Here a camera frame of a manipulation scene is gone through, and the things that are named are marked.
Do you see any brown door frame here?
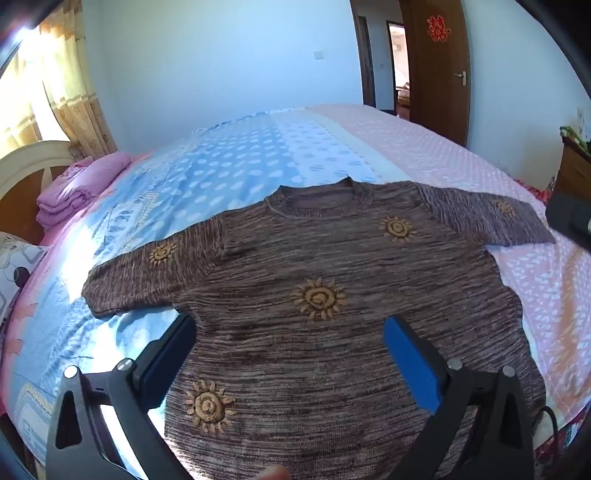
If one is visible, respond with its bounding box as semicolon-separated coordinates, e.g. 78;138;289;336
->
349;0;407;116

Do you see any green cloth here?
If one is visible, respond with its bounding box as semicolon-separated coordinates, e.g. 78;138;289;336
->
560;124;591;149

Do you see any wooden dresser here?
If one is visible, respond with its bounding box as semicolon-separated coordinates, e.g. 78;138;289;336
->
556;134;591;201

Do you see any blue pink polka dot quilt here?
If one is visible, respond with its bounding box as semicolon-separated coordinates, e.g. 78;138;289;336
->
0;104;591;480

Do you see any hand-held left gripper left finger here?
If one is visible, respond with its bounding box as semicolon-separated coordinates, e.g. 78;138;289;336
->
45;313;199;480

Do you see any red paper door decoration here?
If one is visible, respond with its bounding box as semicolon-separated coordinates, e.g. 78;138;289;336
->
427;15;451;43

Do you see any cream wooden headboard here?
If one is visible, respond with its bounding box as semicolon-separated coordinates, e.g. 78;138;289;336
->
0;140;77;245

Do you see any pink folded blanket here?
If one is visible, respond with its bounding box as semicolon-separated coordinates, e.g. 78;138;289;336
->
37;151;132;232

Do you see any grey patterned pillow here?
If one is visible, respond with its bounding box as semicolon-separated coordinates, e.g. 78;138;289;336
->
0;233;47;324

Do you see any yellow patterned curtain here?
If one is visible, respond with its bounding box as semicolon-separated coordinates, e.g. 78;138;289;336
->
0;18;118;155

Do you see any person's left hand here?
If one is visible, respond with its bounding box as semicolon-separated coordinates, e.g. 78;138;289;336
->
249;465;291;480

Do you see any brown wooden door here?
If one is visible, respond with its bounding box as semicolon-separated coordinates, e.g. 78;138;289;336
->
399;0;472;146

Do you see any brown sun-embroidered sweater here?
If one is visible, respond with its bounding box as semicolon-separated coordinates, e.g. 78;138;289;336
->
82;176;557;480

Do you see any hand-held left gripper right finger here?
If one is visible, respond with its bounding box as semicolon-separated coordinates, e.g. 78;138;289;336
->
384;315;536;480

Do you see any black cable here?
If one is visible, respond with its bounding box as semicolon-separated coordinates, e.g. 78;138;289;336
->
538;405;560;437

